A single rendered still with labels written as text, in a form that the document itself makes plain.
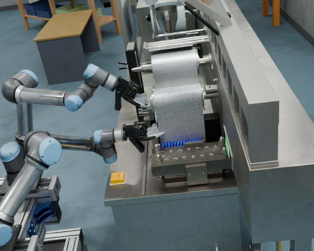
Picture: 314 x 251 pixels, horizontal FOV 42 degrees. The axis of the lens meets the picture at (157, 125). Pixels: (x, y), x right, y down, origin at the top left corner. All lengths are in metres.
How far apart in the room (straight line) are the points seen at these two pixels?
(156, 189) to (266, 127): 1.00
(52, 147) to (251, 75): 0.99
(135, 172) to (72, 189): 1.60
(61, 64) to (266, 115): 4.88
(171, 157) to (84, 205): 1.61
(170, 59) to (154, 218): 0.84
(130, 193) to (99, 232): 1.21
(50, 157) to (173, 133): 0.64
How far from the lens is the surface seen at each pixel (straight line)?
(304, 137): 1.37
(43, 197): 2.52
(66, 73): 5.88
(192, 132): 2.10
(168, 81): 2.23
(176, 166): 1.97
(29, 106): 2.35
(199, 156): 2.00
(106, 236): 3.18
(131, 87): 2.03
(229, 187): 2.01
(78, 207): 3.51
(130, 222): 2.13
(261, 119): 1.14
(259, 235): 1.40
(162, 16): 2.60
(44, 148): 1.86
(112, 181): 2.13
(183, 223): 2.13
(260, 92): 1.17
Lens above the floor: 2.18
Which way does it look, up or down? 30 degrees down
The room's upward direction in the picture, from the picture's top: 9 degrees counter-clockwise
